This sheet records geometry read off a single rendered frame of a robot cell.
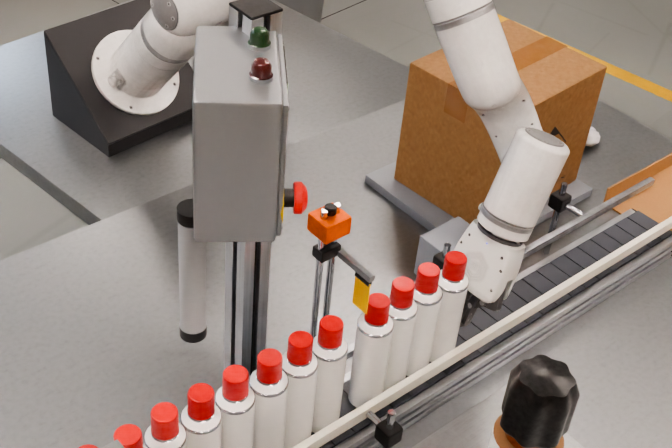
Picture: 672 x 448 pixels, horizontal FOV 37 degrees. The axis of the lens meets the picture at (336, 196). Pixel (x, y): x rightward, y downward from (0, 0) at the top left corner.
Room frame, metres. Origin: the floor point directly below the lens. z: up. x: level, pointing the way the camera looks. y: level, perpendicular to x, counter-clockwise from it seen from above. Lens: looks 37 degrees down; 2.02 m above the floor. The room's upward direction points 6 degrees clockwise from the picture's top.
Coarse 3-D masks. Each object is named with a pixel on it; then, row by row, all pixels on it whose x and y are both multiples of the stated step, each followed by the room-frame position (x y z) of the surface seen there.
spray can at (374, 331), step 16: (368, 304) 1.01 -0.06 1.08; (384, 304) 1.01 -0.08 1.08; (368, 320) 1.00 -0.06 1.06; (384, 320) 1.00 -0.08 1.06; (368, 336) 0.99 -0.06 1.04; (384, 336) 0.99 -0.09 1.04; (368, 352) 0.99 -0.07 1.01; (384, 352) 1.00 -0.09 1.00; (352, 368) 1.01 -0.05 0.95; (368, 368) 0.99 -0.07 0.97; (384, 368) 1.00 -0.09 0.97; (352, 384) 1.00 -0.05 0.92; (368, 384) 0.99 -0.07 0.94; (352, 400) 1.00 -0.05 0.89; (368, 400) 0.99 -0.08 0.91
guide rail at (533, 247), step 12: (648, 180) 1.55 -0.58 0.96; (624, 192) 1.50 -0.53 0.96; (636, 192) 1.52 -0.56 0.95; (600, 204) 1.46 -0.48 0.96; (612, 204) 1.47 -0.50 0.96; (588, 216) 1.42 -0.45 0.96; (564, 228) 1.38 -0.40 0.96; (576, 228) 1.40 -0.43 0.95; (540, 240) 1.34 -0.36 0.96; (552, 240) 1.35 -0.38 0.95; (528, 252) 1.31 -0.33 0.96; (348, 348) 1.04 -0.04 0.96
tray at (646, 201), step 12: (648, 168) 1.73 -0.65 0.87; (660, 168) 1.77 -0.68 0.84; (624, 180) 1.68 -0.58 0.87; (636, 180) 1.71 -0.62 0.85; (660, 180) 1.74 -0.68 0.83; (612, 192) 1.65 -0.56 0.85; (648, 192) 1.69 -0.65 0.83; (660, 192) 1.70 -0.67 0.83; (624, 204) 1.64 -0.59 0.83; (636, 204) 1.65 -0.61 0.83; (648, 204) 1.65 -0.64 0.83; (660, 204) 1.65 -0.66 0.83; (648, 216) 1.61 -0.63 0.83; (660, 216) 1.61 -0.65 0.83
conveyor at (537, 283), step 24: (600, 240) 1.46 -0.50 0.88; (624, 240) 1.46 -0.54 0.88; (552, 264) 1.38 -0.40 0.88; (576, 264) 1.38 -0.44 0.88; (624, 264) 1.41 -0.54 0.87; (528, 288) 1.30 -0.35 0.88; (552, 288) 1.31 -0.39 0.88; (576, 288) 1.32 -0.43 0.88; (480, 312) 1.23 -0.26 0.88; (504, 312) 1.24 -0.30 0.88; (504, 336) 1.18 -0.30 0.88; (432, 384) 1.06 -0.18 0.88; (384, 408) 1.00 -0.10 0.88
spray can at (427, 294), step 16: (432, 272) 1.08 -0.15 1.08; (416, 288) 1.08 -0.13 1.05; (432, 288) 1.08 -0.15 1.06; (432, 304) 1.07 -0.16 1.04; (416, 320) 1.07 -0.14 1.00; (432, 320) 1.07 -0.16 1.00; (416, 336) 1.07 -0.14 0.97; (432, 336) 1.08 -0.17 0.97; (416, 352) 1.07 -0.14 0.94; (416, 368) 1.07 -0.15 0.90
